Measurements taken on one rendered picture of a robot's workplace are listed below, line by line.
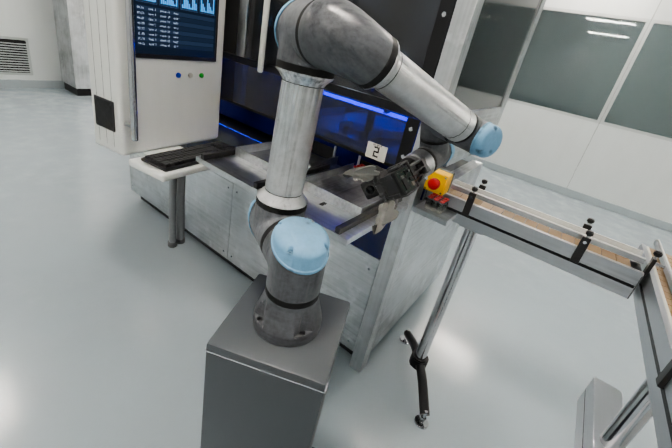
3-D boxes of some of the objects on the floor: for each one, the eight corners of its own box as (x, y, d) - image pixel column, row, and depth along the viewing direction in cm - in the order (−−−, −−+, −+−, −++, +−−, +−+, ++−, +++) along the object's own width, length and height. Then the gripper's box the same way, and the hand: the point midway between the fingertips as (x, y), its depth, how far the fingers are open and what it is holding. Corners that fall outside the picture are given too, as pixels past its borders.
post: (356, 357, 172) (540, -249, 87) (366, 364, 169) (567, -255, 84) (348, 365, 167) (536, -270, 82) (359, 373, 164) (565, -277, 79)
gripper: (410, 126, 84) (355, 156, 72) (446, 199, 86) (398, 240, 74) (385, 138, 91) (332, 167, 79) (419, 206, 92) (372, 244, 81)
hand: (355, 205), depth 79 cm, fingers open, 14 cm apart
